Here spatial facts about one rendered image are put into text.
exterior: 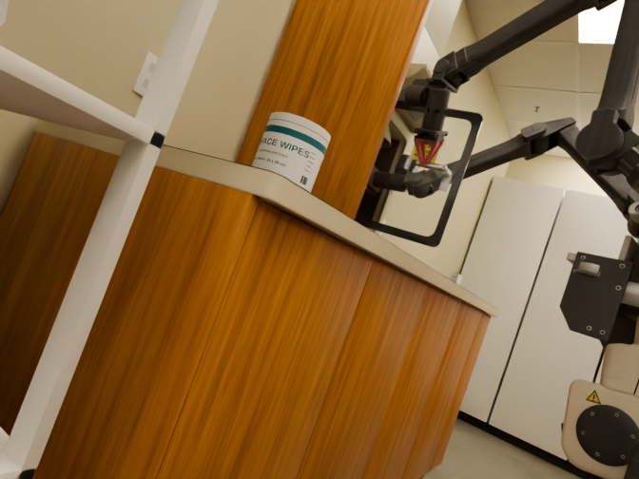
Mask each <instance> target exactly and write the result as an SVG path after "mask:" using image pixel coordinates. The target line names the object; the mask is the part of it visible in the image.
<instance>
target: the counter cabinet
mask: <svg viewBox="0 0 639 479"><path fill-rule="evenodd" d="M119 158H120V156H118V155H115V154H111V153H108V152H105V151H102V150H99V149H95V148H92V147H88V146H85V145H81V144H76V143H73V142H69V141H66V140H62V139H59V138H55V137H52V136H49V135H46V134H42V133H39V132H36V131H34V133H33V136H32V138H31V141H30V143H29V147H28V149H27V152H26V154H25V157H24V159H23V161H22V163H21V166H20V168H19V171H18V173H17V176H16V178H15V180H14V183H13V185H12V188H11V190H10V193H9V196H8V198H7V201H6V203H5V206H4V208H3V211H2V213H1V215H0V427H1V428H2V429H3V430H4V432H5V433H6V434H7V435H8V436H10V434H11V431H12V428H13V426H14V423H15V421H16V418H17V416H18V413H19V412H20V409H21V407H22V404H23V401H24V399H25V396H26V394H27V391H28V389H29V385H30V382H31V380H32V378H33V376H34V373H35V370H36V368H37V365H38V363H39V360H40V358H41V355H42V353H43V351H44V349H45V346H46V343H47V341H48V337H49V334H50V332H51V329H52V327H53V324H54V322H55V319H56V317H57V315H58V312H59V310H60V307H61V305H62V302H63V300H64V297H65V295H66V292H67V290H68V287H69V284H70V281H71V279H72V276H73V274H74V271H75V269H76V266H77V264H78V261H79V259H80V257H81V254H82V252H83V249H84V247H85V244H86V242H87V238H88V235H89V233H90V230H91V228H92V225H93V223H94V221H95V218H96V216H97V213H98V211H99V208H100V206H101V203H102V201H103V198H104V195H105V193H106V191H107V187H108V185H109V182H110V180H111V177H112V175H113V172H114V170H115V167H116V164H117V162H118V160H119ZM490 319H491V316H489V315H488V314H486V313H484V312H482V311H480V310H478V309H476V308H475V307H473V306H471V305H469V304H467V303H465V302H463V301H461V300H459V299H457V298H455V297H452V296H450V295H448V294H446V293H444V292H442V291H440V290H438V289H437V288H435V287H433V286H431V285H429V284H427V283H425V282H423V281H421V280H419V279H417V278H414V277H412V276H410V275H408V274H406V273H404V272H402V271H400V270H398V269H397V268H395V267H393V266H391V265H389V264H387V263H385V262H383V261H381V260H380V259H377V258H375V257H373V256H371V255H369V254H367V253H365V252H363V251H361V250H359V249H358V248H356V247H354V246H352V245H350V244H348V243H346V242H344V241H342V240H340V239H337V238H335V237H333V236H331V235H329V234H327V233H325V232H323V231H321V230H319V229H318V228H316V227H314V226H312V225H310V224H308V223H306V222H304V221H302V220H299V219H297V218H295V217H293V216H291V215H289V214H287V213H285V212H283V211H281V210H280V209H278V208H276V207H274V206H272V205H270V204H268V203H266V202H264V201H261V200H260V198H259V197H257V196H256V195H254V194H250V193H247V192H244V191H241V190H238V189H234V188H231V187H227V186H224V185H220V184H217V183H213V182H208V181H205V180H201V179H198V178H194V177H191V176H187V175H185V174H181V173H178V172H175V171H171V170H168V169H164V168H161V167H158V166H154V168H153V171H152V173H151V176H150V178H149V181H148V184H147V186H146V189H145V192H144V194H143V197H142V200H141V202H140V205H139V207H138V210H137V212H136V215H135V218H134V220H133V222H132V224H131V227H130V229H129V232H128V235H127V237H126V241H125V244H124V246H123V249H122V252H121V254H120V256H119V258H118V261H117V263H116V266H115V269H114V271H113V274H112V276H111V279H110V281H109V284H108V286H107V288H106V292H105V295H104V297H103V300H102V303H101V305H100V308H99V310H98V313H97V316H96V317H95V320H94V322H93V325H92V327H91V330H90V333H89V335H88V338H87V342H86V344H85V347H84V350H83V351H82V354H81V356H80V359H79V361H78V364H77V367H76V369H75V372H74V374H73V377H72V378H71V381H70V384H69V386H68V390H67V393H66V395H65V398H64V401H63V403H62V406H61V408H60V411H59V412H58V415H57V418H56V420H55V423H54V425H53V428H52V430H51V433H50V436H49V438H48V442H47V444H46V446H45V449H44V452H43V454H42V457H41V459H40V462H39V465H38V467H37V470H36V472H35V474H34V476H33V479H421V478H422V477H423V476H424V475H425V474H426V473H428V472H429V471H431V470H432V469H434V468H435V467H437V466H438V465H440V464H441V462H442V459H443V457H444V454H445V451H446V449H447V446H448V443H449V440H450V437H451V434H452V431H453V428H454V425H455V421H456V418H457V415H458V412H459V409H460V406H461V403H462V400H463V398H464V395H465V392H466V390H467V387H468V384H469V381H470V378H471V375H472V372H473V369H474V364H475V362H476V359H477V356H478V353H479V350H480V347H481V344H482V342H483V339H484V336H485V334H486V331H487V328H488V325H489V322H490Z"/></svg>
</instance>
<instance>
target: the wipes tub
mask: <svg viewBox="0 0 639 479"><path fill-rule="evenodd" d="M330 140H331V136H330V134H329V133H328V132H327V131H326V130H325V129H324V128H322V127H321V126H319V125H317V124H315V123H313V122H311V121H309V120H307V119H305V118H302V117H300V116H298V115H294V114H291V113H286V112H273V113H271V115H270V118H269V121H268V123H267V126H266V128H265V130H264V133H263V135H262V138H261V142H260V145H259V148H258V151H257V153H256V156H255V159H254V161H253V163H252V166H255V167H258V168H262V169H266V170H270V171H273V172H276V173H278V174H280V175H283V176H284V177H285V178H287V179H289V180H290V181H292V182H294V183H296V184H297V185H299V186H300V187H302V188H304V189H305V190H307V191H308V192H310V193H311V191H312V188H313V185H314V183H315V180H316V177H317V175H318V173H319V170H320V166H321V163H322V161H323V158H324V155H325V153H326V149H327V147H328V144H329V142H330Z"/></svg>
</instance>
